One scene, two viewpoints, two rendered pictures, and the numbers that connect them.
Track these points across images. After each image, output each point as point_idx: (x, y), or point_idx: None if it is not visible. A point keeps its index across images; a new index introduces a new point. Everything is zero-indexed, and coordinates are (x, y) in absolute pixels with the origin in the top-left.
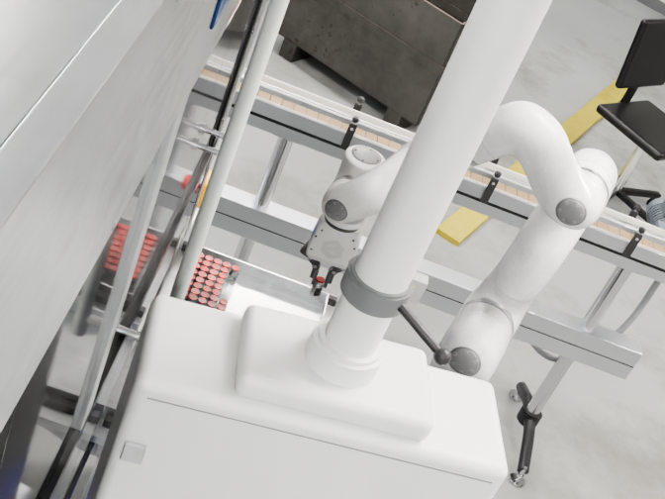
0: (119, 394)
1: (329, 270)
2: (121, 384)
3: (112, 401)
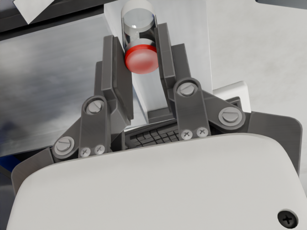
0: (15, 117)
1: (166, 99)
2: (3, 110)
3: (19, 125)
